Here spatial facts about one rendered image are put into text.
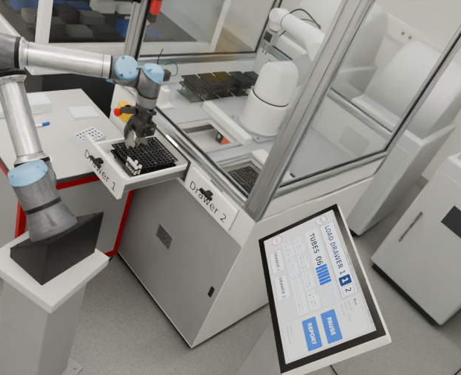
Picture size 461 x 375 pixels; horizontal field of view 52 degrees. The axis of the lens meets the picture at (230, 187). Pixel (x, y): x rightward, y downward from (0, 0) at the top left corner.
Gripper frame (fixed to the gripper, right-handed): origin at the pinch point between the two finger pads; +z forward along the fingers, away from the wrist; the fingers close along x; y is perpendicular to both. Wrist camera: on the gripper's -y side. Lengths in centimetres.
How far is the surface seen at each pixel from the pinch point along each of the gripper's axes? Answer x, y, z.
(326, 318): -1, 100, -11
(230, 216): 21.1, 43.0, 8.8
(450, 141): 342, 27, 46
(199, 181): 21.1, 21.9, 7.7
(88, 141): -10.8, -12.5, 5.7
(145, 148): 11.8, -4.4, 7.8
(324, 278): 9, 91, -13
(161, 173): 10.2, 10.8, 9.3
